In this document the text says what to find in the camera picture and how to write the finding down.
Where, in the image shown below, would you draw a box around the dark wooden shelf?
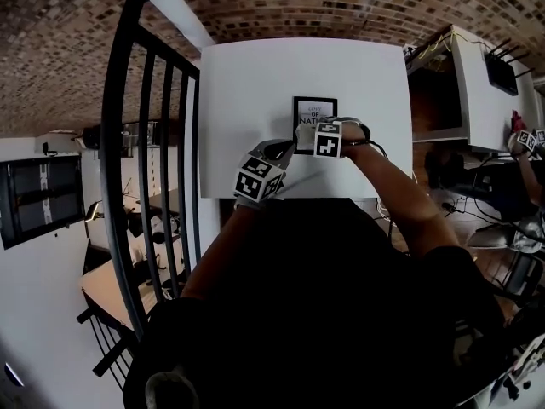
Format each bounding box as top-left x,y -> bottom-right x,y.
404,47 -> 470,145

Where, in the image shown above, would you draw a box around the black floor cables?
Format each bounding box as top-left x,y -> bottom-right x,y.
438,153 -> 527,232

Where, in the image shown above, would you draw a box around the white side desk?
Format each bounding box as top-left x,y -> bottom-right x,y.
450,23 -> 538,153

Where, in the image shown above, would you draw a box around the black picture frame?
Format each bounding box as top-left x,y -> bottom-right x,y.
291,95 -> 339,156

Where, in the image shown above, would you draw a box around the grey folding chair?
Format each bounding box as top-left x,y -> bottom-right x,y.
466,217 -> 545,308

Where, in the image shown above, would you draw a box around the another person's forearm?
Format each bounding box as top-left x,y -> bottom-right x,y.
515,151 -> 545,209

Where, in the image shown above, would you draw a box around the grey cloth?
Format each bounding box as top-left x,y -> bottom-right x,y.
295,124 -> 318,150

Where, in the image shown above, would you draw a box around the white beam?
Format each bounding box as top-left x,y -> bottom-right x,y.
120,0 -> 219,49

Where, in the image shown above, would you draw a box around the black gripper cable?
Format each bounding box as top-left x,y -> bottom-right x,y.
351,136 -> 421,183

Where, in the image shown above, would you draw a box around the red cloth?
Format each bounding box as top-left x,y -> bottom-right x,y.
509,108 -> 528,132

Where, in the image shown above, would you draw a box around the person's black shirt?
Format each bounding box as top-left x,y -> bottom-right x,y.
122,197 -> 508,409

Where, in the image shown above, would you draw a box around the black framed window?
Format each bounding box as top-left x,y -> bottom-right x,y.
0,150 -> 86,251

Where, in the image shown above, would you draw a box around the black metal railing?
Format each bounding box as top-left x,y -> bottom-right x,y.
75,0 -> 202,378

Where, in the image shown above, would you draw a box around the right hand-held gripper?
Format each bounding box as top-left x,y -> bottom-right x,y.
313,116 -> 367,160

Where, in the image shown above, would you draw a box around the yellow cable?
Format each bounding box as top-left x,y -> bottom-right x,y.
418,31 -> 466,61

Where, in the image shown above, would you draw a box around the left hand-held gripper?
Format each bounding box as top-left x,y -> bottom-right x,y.
232,138 -> 296,208

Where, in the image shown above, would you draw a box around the person's left forearm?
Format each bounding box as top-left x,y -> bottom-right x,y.
181,202 -> 276,302

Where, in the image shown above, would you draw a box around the person's right forearm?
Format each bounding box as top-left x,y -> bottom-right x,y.
341,124 -> 463,258

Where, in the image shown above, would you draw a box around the light wooden table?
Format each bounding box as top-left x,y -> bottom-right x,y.
79,256 -> 155,332

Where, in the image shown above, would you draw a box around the black router with antennas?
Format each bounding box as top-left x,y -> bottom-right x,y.
483,37 -> 536,97

